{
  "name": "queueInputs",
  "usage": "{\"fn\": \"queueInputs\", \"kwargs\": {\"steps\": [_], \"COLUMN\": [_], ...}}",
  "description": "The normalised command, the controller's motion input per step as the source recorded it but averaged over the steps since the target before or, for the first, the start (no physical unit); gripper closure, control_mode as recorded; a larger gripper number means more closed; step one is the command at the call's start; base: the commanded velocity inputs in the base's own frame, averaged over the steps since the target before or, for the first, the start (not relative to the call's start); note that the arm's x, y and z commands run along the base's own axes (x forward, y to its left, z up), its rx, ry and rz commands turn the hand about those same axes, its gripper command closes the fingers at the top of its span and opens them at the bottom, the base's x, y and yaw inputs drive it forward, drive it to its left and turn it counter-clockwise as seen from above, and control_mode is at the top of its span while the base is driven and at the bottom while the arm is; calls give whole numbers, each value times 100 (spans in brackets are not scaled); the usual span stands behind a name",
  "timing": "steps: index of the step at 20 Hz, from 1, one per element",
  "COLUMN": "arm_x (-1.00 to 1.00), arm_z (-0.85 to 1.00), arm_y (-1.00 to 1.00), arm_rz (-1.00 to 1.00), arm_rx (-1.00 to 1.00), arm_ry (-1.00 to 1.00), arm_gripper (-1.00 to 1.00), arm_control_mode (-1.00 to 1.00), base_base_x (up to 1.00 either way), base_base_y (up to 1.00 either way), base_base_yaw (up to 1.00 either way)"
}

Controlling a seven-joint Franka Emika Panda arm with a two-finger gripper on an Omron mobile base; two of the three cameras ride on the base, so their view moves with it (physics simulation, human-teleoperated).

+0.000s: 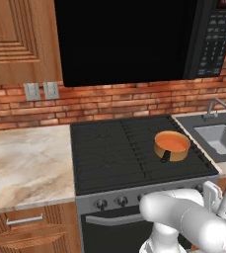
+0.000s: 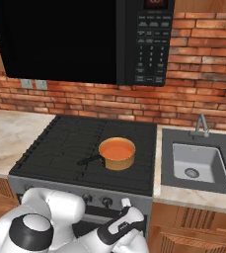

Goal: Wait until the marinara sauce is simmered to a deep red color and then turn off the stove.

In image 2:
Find grey sink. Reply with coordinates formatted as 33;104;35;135
160;127;226;197

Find black gas stove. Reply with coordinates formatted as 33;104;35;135
8;114;159;239

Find orange marinara sauce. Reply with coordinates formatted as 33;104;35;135
102;144;134;160

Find grey tap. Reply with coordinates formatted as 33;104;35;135
189;113;211;139

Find black microwave oven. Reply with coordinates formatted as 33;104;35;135
0;0;176;88

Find wooden cupboard door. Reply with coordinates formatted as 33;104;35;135
148;202;226;253

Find orange saucepan with black handle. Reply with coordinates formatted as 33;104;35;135
77;136;137;172

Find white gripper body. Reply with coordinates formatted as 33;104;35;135
113;229;150;253

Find black stove knob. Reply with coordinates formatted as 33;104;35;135
101;196;113;209
82;193;94;205

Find grey wall outlet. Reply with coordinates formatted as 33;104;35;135
35;79;48;91
20;78;34;90

